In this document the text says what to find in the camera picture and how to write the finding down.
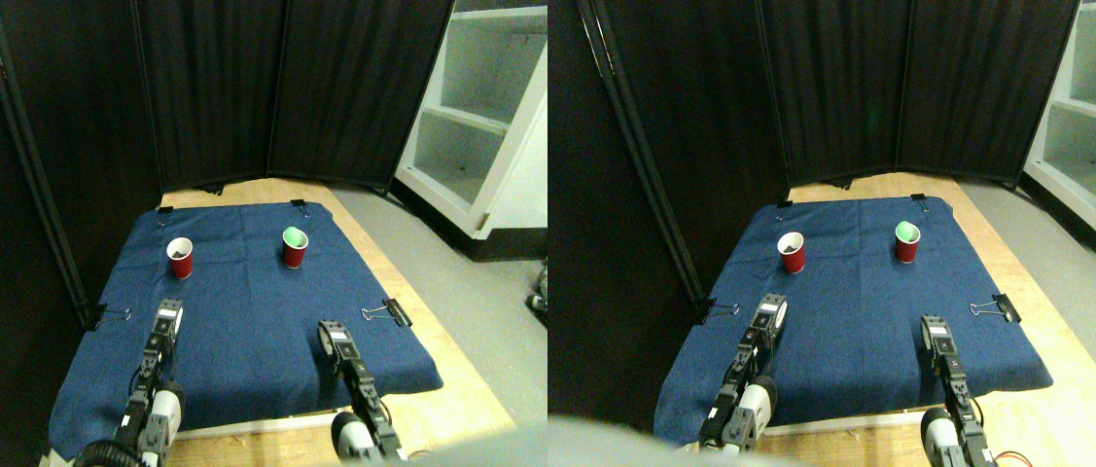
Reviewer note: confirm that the black curtain stand pole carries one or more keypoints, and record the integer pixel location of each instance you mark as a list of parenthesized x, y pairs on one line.
[(630, 156), (22, 156)]

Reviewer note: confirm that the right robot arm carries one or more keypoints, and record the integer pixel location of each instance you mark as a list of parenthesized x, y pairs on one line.
[(942, 435), (353, 435)]

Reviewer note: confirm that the dark blue cloth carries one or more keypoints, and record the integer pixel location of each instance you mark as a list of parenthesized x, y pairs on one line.
[(246, 292), (859, 292)]

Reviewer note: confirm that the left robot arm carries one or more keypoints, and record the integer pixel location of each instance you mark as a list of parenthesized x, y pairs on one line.
[(165, 409), (758, 399)]

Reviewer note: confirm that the red cup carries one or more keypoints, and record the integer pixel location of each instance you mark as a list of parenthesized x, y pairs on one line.
[(907, 251), (793, 260), (295, 257), (181, 266)]

